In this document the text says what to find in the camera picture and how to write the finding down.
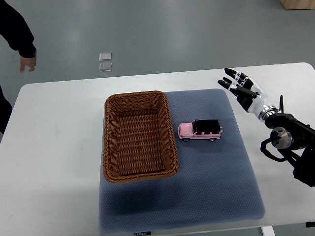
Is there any bystander bare hand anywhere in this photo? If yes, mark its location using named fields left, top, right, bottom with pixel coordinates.
left=20, top=56, right=36, bottom=73

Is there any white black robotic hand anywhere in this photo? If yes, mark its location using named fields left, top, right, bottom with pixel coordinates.
left=218, top=68, right=278, bottom=121

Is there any pink toy car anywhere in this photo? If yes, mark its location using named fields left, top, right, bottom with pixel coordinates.
left=178, top=119, right=223, bottom=142

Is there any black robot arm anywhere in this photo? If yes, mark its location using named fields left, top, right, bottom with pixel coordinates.
left=260, top=95, right=315, bottom=187

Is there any brown wicker basket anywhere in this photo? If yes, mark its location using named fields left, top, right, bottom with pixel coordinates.
left=103, top=90, right=179, bottom=183

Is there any bystander dark sleeve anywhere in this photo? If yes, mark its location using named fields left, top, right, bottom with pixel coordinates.
left=0, top=0, right=36, bottom=58

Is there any bystander dark trouser leg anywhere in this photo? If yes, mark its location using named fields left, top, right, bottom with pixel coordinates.
left=0, top=88, right=12, bottom=134

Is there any lower floor socket plate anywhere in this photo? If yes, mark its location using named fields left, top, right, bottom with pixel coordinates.
left=99, top=62, right=112, bottom=72

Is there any floor socket plate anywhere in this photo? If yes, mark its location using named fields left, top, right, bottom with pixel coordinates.
left=99, top=62, right=112, bottom=72
left=99, top=53, right=112, bottom=61

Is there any upper floor socket plate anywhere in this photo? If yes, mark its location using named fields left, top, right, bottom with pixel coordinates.
left=99, top=53, right=112, bottom=61

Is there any blue grey foam mat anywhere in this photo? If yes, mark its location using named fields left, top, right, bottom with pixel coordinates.
left=99, top=89, right=265, bottom=234

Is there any wooden box corner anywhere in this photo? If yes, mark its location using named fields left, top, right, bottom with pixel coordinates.
left=280, top=0, right=315, bottom=10

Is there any white table leg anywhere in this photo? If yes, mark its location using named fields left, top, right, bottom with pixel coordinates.
left=261, top=226, right=275, bottom=236

